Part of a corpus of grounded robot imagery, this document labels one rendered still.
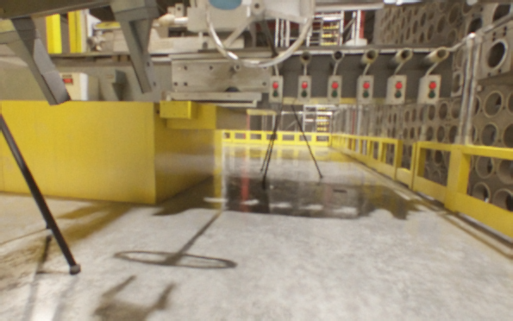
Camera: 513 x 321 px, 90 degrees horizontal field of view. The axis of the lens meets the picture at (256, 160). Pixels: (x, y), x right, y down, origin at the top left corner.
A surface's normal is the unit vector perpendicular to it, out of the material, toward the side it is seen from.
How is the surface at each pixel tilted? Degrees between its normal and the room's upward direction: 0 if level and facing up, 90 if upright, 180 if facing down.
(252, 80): 90
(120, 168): 90
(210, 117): 90
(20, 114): 90
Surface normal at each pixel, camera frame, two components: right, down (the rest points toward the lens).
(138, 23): -0.07, 0.50
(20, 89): -0.18, 0.11
